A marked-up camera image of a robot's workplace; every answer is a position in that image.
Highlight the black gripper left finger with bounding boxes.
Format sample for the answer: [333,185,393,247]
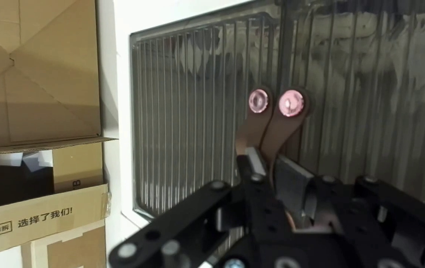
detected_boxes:
[109,180,253,268]

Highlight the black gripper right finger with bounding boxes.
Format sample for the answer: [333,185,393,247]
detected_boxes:
[311,177,425,268]

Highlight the white three-tier storage cabinet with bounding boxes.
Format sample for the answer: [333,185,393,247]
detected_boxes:
[97,0,425,250]

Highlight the stacked cardboard boxes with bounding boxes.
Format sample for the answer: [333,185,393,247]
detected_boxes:
[0,0,108,268]

